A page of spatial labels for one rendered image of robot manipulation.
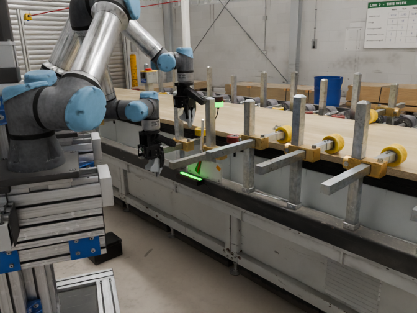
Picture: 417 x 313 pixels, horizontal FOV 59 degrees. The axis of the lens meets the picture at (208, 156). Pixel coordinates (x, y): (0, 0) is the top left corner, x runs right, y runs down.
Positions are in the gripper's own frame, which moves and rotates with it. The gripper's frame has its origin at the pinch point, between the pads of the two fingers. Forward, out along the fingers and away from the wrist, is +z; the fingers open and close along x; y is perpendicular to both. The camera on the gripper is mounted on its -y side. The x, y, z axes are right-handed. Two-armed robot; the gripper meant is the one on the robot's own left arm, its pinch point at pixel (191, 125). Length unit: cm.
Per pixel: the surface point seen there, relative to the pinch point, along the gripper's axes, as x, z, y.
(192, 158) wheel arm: 9.0, 13.5, -5.0
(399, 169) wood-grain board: 2, 9, -90
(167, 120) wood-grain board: -45, 9, 44
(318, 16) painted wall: -764, -92, 97
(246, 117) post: 1.2, -5.8, -28.5
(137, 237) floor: -43, 99, 74
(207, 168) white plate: -6.8, 23.3, -4.7
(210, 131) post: -6.9, 4.0, -6.5
